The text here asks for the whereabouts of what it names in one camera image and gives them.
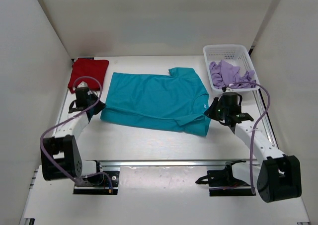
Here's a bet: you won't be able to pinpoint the red t-shirt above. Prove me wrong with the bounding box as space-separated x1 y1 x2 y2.
68 58 109 94

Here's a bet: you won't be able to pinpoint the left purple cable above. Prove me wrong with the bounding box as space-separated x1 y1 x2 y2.
40 76 114 193

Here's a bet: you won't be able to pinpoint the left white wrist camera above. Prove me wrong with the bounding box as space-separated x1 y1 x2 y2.
77 81 88 89

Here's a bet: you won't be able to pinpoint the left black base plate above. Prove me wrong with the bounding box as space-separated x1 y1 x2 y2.
73 166 120 196

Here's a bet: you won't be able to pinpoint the white plastic basket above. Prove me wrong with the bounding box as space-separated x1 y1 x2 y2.
203 44 259 96

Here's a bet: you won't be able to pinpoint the aluminium front rail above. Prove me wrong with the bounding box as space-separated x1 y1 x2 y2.
100 159 230 167

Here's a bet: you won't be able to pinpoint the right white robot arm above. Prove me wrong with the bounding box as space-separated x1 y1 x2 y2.
195 92 302 203

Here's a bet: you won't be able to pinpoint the lavender t-shirt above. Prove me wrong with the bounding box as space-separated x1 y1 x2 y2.
209 60 256 89

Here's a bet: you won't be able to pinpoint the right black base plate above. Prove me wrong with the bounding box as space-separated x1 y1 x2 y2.
207 170 254 197

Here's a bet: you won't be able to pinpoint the teal t-shirt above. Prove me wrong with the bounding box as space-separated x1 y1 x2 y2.
100 68 210 137

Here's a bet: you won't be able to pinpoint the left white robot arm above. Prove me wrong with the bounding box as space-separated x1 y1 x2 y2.
40 82 105 182

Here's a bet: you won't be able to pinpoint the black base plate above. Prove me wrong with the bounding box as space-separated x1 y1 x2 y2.
73 166 120 196
207 170 254 197

